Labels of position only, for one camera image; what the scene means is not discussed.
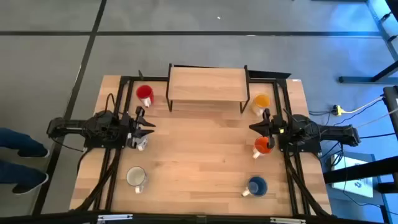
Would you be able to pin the black desk base frame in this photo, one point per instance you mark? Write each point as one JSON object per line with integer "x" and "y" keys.
{"x": 370, "y": 77}

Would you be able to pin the white mug with blue pattern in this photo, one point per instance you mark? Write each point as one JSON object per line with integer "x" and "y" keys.
{"x": 136, "y": 176}

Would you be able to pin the black rail with camera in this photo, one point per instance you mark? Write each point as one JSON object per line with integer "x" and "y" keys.
{"x": 62, "y": 218}

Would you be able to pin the red and white mug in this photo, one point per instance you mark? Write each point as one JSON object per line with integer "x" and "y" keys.
{"x": 144, "y": 92}

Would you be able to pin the silver metal bracket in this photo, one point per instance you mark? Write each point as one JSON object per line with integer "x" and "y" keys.
{"x": 287, "y": 220}
{"x": 115, "y": 217}

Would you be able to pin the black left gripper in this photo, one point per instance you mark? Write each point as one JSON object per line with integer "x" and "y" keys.
{"x": 131, "y": 126}

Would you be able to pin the yellow and cream mug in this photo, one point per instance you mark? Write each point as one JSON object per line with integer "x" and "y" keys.
{"x": 261, "y": 101}

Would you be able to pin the orange and white mug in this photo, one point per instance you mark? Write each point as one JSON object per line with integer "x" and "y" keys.
{"x": 261, "y": 145}

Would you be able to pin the person's leg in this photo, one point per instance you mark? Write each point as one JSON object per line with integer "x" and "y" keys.
{"x": 17, "y": 141}
{"x": 15, "y": 171}

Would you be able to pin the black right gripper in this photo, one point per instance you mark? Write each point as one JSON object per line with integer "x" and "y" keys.
{"x": 275, "y": 126}

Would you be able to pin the white mug with figure print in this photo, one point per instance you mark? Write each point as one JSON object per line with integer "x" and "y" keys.
{"x": 142, "y": 143}

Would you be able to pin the black rail behind shelf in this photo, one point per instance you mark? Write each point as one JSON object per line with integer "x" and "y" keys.
{"x": 270, "y": 74}

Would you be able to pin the blue and white mug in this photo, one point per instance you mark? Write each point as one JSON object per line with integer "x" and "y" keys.
{"x": 257, "y": 186}

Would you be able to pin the black desk beam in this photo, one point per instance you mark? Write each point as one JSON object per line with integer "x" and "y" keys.
{"x": 360, "y": 170}

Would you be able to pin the black aluminium mount frame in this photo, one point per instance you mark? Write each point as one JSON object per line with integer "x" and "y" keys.
{"x": 295, "y": 183}
{"x": 109, "y": 183}

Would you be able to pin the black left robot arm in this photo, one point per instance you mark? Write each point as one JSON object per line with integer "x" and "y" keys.
{"x": 77, "y": 127}

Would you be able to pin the white sheet with logo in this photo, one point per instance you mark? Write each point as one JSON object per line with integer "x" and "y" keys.
{"x": 353, "y": 177}

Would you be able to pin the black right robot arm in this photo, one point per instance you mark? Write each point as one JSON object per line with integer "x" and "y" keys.
{"x": 335, "y": 133}

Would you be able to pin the wooden shelf with black frame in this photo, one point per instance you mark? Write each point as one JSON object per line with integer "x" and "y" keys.
{"x": 206, "y": 84}

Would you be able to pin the person's shoe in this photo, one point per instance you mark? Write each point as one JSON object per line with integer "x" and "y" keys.
{"x": 34, "y": 153}
{"x": 29, "y": 186}

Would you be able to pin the yellow power strip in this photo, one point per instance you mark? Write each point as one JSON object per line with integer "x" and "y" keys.
{"x": 337, "y": 109}

